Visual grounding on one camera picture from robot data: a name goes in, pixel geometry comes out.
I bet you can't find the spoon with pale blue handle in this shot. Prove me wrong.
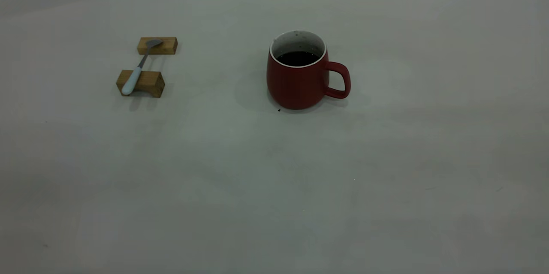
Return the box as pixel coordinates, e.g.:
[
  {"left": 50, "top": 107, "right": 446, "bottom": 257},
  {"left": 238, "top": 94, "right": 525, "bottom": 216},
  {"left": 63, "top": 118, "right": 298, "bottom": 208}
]
[{"left": 121, "top": 39, "right": 164, "bottom": 96}]

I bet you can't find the arched wooden block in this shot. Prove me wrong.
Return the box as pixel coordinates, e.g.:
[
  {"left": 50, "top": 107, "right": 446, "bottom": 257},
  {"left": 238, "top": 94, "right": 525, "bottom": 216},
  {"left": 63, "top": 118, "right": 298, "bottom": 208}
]
[{"left": 116, "top": 69, "right": 166, "bottom": 98}]

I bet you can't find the dark coffee liquid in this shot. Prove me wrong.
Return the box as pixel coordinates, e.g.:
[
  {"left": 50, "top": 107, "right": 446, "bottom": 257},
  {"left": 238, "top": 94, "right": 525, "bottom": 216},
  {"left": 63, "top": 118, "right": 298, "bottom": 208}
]
[{"left": 276, "top": 51, "right": 321, "bottom": 67}]

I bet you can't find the red ceramic mug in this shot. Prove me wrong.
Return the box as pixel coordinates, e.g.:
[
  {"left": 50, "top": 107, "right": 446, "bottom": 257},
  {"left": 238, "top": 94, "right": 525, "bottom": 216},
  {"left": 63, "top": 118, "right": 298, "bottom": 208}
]
[{"left": 266, "top": 30, "right": 351, "bottom": 110}]

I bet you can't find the plain rectangular wooden block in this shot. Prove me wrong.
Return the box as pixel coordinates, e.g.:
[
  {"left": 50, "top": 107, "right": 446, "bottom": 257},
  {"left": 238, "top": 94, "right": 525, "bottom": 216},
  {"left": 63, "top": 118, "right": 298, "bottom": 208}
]
[{"left": 137, "top": 36, "right": 178, "bottom": 55}]

